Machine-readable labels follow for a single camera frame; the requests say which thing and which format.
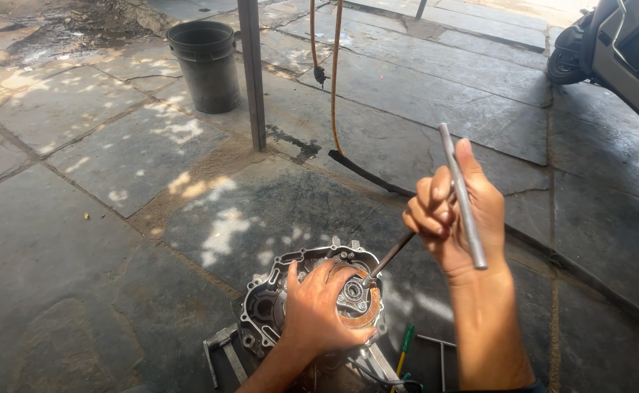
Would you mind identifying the black floor hose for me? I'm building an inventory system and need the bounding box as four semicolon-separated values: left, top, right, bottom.
327;149;639;342

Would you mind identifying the steel T-handle socket wrench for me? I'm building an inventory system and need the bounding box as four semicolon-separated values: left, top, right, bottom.
361;123;488;289

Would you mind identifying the green-handled screwdriver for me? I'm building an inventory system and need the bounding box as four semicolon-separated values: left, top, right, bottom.
389;323;416;393

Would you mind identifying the grey metal hammer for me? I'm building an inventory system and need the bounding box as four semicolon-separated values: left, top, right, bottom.
203;323;249;390

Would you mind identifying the grey aluminium engine crankcase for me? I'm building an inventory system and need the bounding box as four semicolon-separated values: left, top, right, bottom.
237;236;389;377

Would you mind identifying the person's left hand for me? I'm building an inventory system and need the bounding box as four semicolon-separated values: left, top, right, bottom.
281;259;378;361

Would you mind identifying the black cable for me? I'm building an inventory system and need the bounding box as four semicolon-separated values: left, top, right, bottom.
347;357;424;392

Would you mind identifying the person's right hand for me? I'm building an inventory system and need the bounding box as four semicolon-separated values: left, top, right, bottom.
403;138;511;285

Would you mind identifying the flat steel bar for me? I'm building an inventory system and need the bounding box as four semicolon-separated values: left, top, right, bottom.
360;344;407;393

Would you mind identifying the orange rubber hose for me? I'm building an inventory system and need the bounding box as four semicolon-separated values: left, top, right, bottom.
308;0;347;159

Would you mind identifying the thin steel T wrench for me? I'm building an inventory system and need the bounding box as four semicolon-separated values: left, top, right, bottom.
416;333;457;392

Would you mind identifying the grey metal pole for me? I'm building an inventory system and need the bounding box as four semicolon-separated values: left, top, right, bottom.
237;0;268;152

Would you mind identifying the round clutch assembly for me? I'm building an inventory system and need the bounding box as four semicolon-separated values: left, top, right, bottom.
326;261;383;331

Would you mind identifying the black plastic bucket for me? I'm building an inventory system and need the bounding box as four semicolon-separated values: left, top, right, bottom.
166;21;242;115

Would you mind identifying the grey scooter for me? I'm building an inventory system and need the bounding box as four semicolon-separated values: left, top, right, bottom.
547;0;639;137

